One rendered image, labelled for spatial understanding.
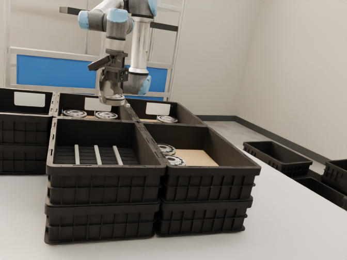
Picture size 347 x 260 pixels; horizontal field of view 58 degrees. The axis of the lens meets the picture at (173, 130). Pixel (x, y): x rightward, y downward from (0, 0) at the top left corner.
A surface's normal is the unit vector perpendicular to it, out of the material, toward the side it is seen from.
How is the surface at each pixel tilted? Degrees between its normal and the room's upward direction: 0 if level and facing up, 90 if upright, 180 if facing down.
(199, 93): 90
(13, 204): 0
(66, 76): 90
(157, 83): 90
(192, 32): 90
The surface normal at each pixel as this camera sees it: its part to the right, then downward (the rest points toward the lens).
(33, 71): 0.47, 0.33
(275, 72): -0.87, 0.01
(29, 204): 0.15, -0.94
